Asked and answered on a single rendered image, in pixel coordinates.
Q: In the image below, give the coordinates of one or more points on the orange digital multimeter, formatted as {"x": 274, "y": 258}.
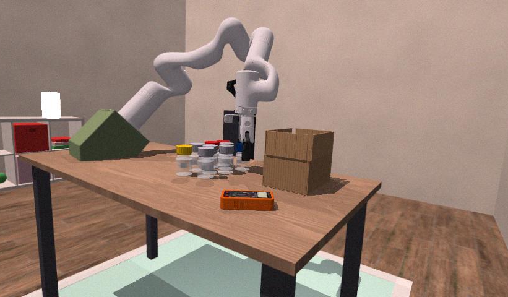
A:
{"x": 251, "y": 200}

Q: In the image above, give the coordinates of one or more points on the brown cardboard box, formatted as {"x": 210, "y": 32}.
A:
{"x": 297, "y": 162}

